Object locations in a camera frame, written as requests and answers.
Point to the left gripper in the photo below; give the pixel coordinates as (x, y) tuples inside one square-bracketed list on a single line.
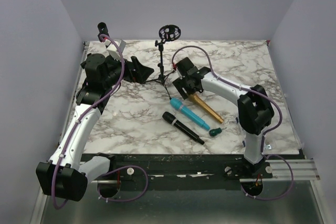
[(136, 72)]

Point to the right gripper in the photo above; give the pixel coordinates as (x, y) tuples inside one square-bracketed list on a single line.
[(179, 83)]

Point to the gold microphone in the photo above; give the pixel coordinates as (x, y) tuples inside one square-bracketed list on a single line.
[(198, 101)]

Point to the blue microphone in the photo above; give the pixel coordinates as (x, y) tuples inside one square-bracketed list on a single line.
[(179, 106)]

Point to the black microphone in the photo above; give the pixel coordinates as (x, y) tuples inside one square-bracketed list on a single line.
[(172, 120)]

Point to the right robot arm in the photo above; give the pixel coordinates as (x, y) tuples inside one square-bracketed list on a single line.
[(255, 111)]

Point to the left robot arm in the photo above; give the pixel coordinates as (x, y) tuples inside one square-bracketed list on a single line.
[(63, 175)]

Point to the clear plastic screw box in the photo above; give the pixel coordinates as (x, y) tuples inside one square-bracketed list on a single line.
[(263, 144)]

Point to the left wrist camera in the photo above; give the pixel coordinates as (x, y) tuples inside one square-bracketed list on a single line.
[(112, 50)]

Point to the green handled screwdriver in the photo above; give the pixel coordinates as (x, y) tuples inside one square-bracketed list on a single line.
[(216, 132)]

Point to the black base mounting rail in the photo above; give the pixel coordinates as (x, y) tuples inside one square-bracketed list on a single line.
[(182, 172)]

